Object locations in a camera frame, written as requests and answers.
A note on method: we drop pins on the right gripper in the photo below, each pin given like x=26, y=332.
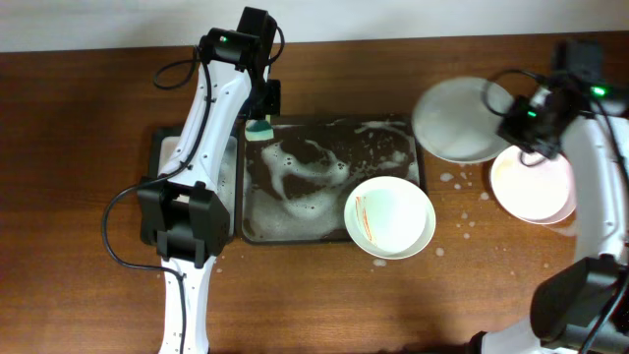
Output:
x=505, y=130

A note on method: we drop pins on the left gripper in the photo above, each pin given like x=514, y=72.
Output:
x=274, y=103

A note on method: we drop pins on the green yellow sponge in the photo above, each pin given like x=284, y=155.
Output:
x=258, y=130

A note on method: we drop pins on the pinkish white plate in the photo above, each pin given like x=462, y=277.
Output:
x=532, y=188

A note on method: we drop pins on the pale grey-green plate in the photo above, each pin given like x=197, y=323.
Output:
x=452, y=122

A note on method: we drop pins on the white plate with sauce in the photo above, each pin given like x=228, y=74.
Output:
x=389, y=218

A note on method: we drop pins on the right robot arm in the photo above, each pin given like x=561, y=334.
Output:
x=575, y=112

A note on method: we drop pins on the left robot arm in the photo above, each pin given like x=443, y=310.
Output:
x=182, y=214

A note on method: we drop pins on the large black plate tray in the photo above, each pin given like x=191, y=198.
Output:
x=294, y=186

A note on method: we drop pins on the small black soapy tray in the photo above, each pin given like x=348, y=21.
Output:
x=162, y=143

